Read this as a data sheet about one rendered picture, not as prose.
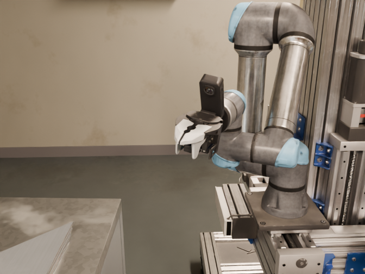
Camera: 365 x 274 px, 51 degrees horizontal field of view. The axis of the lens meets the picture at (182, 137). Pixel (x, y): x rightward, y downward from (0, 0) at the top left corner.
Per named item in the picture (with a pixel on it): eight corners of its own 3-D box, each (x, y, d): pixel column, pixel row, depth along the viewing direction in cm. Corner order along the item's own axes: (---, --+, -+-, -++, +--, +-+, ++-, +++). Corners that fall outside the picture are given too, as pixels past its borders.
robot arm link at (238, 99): (247, 120, 103) (249, 88, 100) (236, 132, 93) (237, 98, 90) (219, 116, 105) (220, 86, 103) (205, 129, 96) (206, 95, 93)
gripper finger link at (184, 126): (176, 165, 72) (194, 148, 80) (180, 136, 70) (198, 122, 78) (161, 161, 73) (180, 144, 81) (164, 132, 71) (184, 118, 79)
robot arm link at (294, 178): (303, 191, 118) (308, 150, 114) (260, 184, 123) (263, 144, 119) (308, 175, 129) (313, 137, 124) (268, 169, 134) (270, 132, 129)
